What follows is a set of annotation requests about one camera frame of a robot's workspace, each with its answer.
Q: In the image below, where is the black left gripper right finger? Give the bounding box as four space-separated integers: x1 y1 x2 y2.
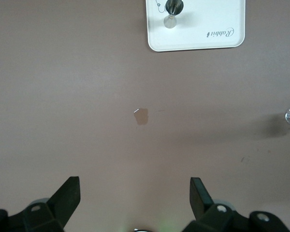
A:
183 177 290 232

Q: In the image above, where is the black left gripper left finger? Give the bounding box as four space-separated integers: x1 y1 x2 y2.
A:
0 176 81 232

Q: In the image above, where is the steel double jigger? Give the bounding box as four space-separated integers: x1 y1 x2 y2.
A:
163 0 185 30

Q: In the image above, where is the brown table mat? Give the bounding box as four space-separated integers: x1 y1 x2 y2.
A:
0 0 290 232

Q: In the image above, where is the cream rabbit print tray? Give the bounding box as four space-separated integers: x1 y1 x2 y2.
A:
146 0 246 53

